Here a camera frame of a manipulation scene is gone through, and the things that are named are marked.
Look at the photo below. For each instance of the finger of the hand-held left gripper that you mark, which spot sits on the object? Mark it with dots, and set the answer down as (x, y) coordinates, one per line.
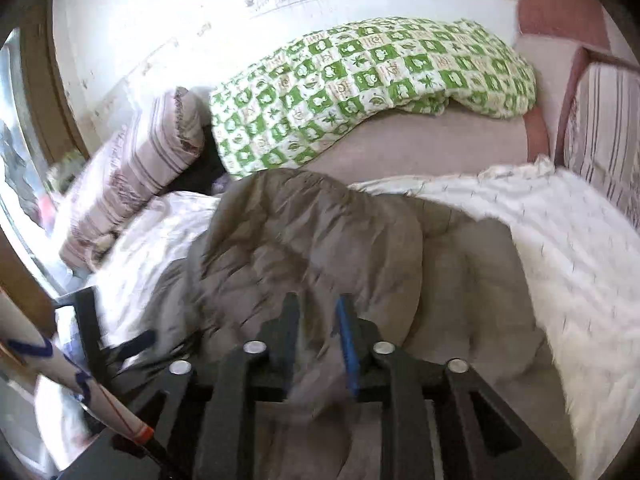
(135, 342)

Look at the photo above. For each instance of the striped floral bolster cushion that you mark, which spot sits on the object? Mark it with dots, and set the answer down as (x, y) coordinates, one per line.
(130, 175)

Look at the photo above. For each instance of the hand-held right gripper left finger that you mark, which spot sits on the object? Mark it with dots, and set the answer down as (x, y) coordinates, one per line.
(291, 330)

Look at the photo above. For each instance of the white stick with blue marks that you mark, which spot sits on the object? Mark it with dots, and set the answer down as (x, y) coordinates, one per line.
(55, 360)

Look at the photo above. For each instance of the wooden door with glass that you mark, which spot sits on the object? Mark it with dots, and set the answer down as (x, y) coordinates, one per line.
(50, 90)

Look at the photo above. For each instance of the white patterned bedsheet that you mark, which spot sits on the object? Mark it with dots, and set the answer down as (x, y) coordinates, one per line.
(575, 260)

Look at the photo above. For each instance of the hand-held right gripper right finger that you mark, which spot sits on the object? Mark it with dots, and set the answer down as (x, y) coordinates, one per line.
(348, 350)

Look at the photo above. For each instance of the grey-green quilted hooded jacket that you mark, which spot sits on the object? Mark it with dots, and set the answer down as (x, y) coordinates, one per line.
(325, 240)

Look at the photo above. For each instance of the striped floral flat cushion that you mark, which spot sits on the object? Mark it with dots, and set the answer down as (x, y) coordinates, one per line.
(610, 125)

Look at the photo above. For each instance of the pink sofa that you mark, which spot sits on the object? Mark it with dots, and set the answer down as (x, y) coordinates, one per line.
(425, 145)

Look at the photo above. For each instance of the floral print cloth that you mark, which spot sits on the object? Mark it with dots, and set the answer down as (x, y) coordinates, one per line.
(67, 172)

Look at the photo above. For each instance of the green checked blanket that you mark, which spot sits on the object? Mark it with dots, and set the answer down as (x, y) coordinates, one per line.
(350, 85)

